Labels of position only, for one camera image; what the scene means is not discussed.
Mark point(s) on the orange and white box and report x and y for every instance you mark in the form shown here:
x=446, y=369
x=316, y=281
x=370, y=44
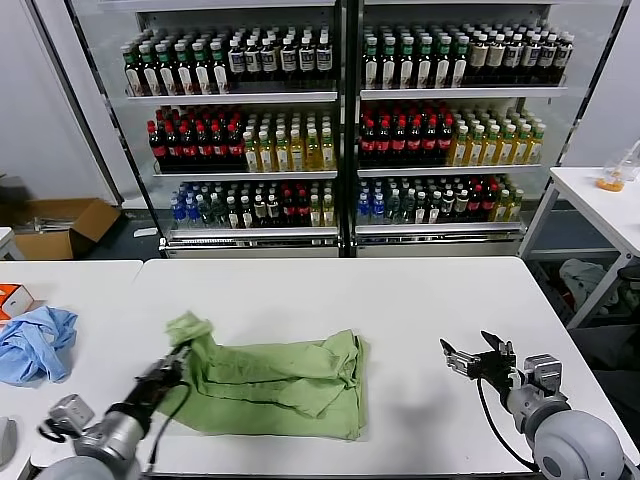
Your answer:
x=15, y=300

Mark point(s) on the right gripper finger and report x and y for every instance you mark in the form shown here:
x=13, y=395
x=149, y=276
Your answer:
x=500, y=347
x=460, y=360

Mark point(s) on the open cardboard box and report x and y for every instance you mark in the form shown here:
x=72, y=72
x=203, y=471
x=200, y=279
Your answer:
x=55, y=245

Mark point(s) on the grey clothes pile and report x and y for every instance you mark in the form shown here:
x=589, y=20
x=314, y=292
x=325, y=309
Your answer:
x=582, y=280

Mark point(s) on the grey rounded device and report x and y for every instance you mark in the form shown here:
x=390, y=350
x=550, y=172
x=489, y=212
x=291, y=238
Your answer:
x=6, y=440

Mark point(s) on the green-label clear water bottle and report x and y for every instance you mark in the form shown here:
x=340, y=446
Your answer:
x=204, y=212
x=216, y=212
x=407, y=209
x=394, y=209

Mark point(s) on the black perforated panel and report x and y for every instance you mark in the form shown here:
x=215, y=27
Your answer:
x=550, y=295

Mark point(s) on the glass cooler door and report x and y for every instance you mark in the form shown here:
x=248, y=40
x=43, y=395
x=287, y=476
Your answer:
x=585, y=60
x=90, y=75

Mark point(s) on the blue water bottle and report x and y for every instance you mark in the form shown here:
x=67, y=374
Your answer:
x=191, y=212
x=378, y=210
x=363, y=210
x=176, y=214

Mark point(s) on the dark bottle beige label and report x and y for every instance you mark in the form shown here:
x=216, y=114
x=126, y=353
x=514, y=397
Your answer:
x=479, y=56
x=259, y=210
x=273, y=210
x=461, y=205
x=496, y=56
x=448, y=205

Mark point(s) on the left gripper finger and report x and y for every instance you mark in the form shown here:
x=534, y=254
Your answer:
x=180, y=356

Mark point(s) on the red-capped cola bottle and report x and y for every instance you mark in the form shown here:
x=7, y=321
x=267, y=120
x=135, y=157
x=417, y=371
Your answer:
x=398, y=144
x=171, y=147
x=383, y=144
x=430, y=144
x=414, y=144
x=302, y=210
x=487, y=202
x=217, y=147
x=288, y=210
x=155, y=147
x=367, y=144
x=201, y=147
x=186, y=147
x=474, y=202
x=234, y=147
x=446, y=144

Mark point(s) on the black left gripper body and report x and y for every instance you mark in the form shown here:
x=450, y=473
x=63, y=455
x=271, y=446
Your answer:
x=155, y=382

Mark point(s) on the white beverage cooler cabinet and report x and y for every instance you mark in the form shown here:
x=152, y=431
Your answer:
x=250, y=248
x=440, y=245

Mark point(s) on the yellow juice bottle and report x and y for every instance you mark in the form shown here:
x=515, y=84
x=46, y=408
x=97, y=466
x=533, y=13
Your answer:
x=506, y=150
x=328, y=212
x=297, y=156
x=314, y=212
x=491, y=150
x=327, y=155
x=521, y=149
x=312, y=155
x=535, y=148
x=266, y=156
x=460, y=150
x=500, y=207
x=281, y=156
x=475, y=150
x=514, y=206
x=250, y=156

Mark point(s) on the white side table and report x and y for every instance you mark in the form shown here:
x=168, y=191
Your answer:
x=590, y=200

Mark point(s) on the small white floor object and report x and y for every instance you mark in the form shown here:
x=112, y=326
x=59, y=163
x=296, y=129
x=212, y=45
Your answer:
x=145, y=232

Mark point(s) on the dark blurry object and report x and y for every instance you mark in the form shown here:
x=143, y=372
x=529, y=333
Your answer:
x=12, y=195

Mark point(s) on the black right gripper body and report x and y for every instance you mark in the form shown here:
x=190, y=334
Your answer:
x=495, y=370

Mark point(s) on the dark drink bottle white label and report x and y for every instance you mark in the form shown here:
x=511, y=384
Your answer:
x=420, y=210
x=246, y=212
x=231, y=212
x=434, y=210

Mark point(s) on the light green t-shirt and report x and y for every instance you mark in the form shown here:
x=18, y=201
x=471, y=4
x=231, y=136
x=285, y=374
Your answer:
x=280, y=395

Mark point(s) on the glass beaker orange contents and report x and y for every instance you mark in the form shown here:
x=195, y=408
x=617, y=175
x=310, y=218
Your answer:
x=611, y=182

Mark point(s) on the crumpled light blue shirt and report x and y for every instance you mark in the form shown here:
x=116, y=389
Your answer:
x=35, y=345

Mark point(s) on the green-capped dark tea bottle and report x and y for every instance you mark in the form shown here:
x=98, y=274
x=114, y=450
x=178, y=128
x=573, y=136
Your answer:
x=184, y=75
x=150, y=75
x=371, y=67
x=389, y=67
x=443, y=67
x=407, y=67
x=167, y=75
x=220, y=74
x=202, y=75
x=133, y=75
x=425, y=67
x=460, y=66

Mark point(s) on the tall clear glass container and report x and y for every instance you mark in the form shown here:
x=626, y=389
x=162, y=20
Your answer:
x=632, y=160

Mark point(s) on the white cabinet corner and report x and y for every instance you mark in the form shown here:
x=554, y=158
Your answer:
x=9, y=245

